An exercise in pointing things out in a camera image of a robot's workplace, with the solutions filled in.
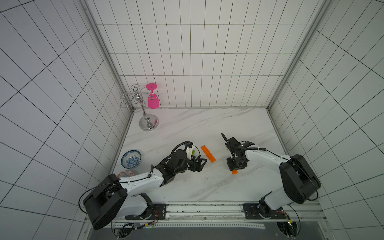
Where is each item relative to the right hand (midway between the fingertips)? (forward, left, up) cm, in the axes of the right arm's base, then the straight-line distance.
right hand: (231, 164), depth 89 cm
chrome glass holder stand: (+28, +60, +2) cm, 67 cm away
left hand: (-3, +20, +9) cm, 22 cm away
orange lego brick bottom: (+3, +12, 0) cm, 13 cm away
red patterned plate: (-11, +61, +5) cm, 62 cm away
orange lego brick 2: (-5, -1, +1) cm, 5 cm away
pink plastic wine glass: (+36, +54, +17) cm, 67 cm away
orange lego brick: (+8, +16, +1) cm, 18 cm away
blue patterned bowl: (-2, +63, +3) cm, 63 cm away
